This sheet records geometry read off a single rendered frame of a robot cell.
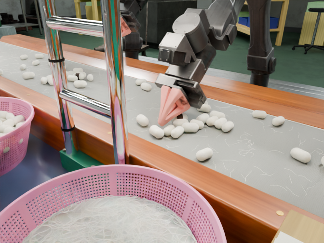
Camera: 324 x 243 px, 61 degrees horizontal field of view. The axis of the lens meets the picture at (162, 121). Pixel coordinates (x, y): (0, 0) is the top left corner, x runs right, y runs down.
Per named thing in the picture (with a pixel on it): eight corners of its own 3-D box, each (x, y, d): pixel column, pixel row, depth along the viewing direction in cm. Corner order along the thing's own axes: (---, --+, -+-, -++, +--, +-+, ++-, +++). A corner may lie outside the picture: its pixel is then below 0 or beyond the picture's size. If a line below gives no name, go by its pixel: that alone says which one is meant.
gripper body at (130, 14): (128, 16, 87) (140, -2, 89) (107, 14, 93) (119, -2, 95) (138, 30, 92) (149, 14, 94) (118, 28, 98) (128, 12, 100)
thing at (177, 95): (162, 120, 52) (184, 81, 55) (135, 110, 57) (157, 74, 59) (175, 135, 58) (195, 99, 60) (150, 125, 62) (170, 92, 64)
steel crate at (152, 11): (122, 44, 532) (119, 0, 497) (160, 37, 609) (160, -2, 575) (160, 51, 475) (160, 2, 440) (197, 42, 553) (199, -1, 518)
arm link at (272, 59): (273, 58, 87) (279, 55, 91) (247, 54, 92) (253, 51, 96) (270, 77, 90) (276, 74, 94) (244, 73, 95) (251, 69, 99)
